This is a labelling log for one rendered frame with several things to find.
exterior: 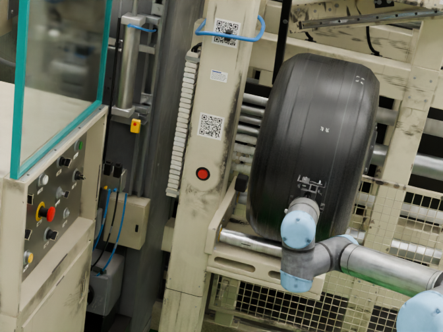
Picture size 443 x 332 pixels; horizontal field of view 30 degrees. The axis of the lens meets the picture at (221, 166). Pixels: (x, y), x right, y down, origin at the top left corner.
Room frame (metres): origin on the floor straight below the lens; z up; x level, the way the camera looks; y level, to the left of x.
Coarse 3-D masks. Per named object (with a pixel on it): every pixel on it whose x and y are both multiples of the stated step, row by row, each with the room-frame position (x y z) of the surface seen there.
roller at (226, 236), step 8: (224, 232) 2.20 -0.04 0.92; (232, 232) 2.21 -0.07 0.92; (240, 232) 2.22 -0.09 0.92; (224, 240) 2.19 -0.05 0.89; (232, 240) 2.19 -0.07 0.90; (240, 240) 2.19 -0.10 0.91; (248, 240) 2.19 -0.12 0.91; (256, 240) 2.19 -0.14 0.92; (264, 240) 2.19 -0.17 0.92; (272, 240) 2.20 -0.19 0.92; (248, 248) 2.19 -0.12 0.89; (256, 248) 2.18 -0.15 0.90; (264, 248) 2.18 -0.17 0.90; (272, 248) 2.17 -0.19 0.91; (280, 248) 2.17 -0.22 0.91; (280, 256) 2.17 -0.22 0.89
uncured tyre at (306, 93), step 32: (288, 64) 2.30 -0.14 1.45; (320, 64) 2.29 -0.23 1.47; (352, 64) 2.34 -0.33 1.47; (288, 96) 2.16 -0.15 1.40; (320, 96) 2.16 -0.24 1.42; (352, 96) 2.17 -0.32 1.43; (288, 128) 2.09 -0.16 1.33; (352, 128) 2.09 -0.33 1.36; (256, 160) 2.10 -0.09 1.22; (288, 160) 2.06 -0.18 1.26; (320, 160) 2.05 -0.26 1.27; (352, 160) 2.06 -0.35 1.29; (256, 192) 2.08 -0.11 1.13; (288, 192) 2.04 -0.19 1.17; (320, 192) 2.03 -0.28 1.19; (352, 192) 2.05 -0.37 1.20; (256, 224) 2.11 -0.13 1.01; (320, 224) 2.04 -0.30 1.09
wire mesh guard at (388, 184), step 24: (360, 192) 2.62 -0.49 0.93; (432, 192) 2.58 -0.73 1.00; (240, 216) 2.68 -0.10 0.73; (408, 216) 2.59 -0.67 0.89; (432, 240) 2.58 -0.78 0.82; (432, 264) 2.58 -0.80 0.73; (216, 288) 2.68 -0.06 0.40; (240, 288) 2.68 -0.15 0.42; (240, 312) 2.67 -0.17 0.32; (288, 312) 2.64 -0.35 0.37; (312, 312) 2.63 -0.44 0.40; (360, 312) 2.61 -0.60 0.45
